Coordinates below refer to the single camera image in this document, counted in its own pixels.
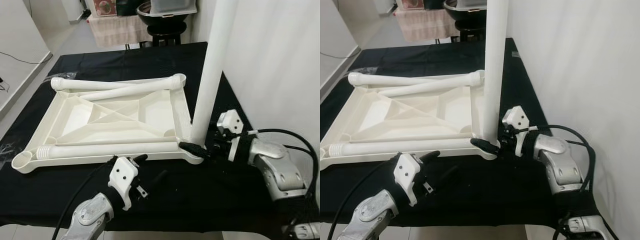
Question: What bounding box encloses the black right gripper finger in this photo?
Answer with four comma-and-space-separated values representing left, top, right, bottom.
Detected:
470, 137, 502, 156
178, 142, 211, 159

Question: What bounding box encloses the white plastic table top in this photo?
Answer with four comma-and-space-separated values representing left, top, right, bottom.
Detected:
11, 75, 205, 175
320, 70, 501, 171

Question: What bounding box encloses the black table cloth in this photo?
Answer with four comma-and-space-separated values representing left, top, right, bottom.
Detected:
320, 37, 606, 233
0, 41, 320, 233

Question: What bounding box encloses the beige cloth covered table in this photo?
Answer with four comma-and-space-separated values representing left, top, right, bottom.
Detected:
87, 14, 153, 48
395, 9, 461, 43

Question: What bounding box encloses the crinkled clear plastic wrap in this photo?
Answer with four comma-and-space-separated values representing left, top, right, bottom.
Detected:
0, 142, 18, 161

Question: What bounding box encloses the white cabinet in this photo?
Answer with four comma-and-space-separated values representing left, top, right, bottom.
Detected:
372, 0, 396, 15
60, 0, 86, 22

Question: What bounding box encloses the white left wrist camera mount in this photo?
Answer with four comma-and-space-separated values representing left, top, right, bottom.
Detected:
392, 151, 423, 207
107, 156, 140, 211

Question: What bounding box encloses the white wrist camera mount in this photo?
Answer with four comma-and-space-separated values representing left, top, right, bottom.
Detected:
216, 109, 245, 136
107, 156, 140, 211
392, 151, 423, 207
501, 105, 531, 133

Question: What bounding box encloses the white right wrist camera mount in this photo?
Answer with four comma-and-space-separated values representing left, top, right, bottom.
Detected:
501, 105, 531, 133
216, 109, 245, 136

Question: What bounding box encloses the thin floor cable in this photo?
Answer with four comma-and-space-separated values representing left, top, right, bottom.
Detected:
0, 50, 53, 66
320, 50, 361, 60

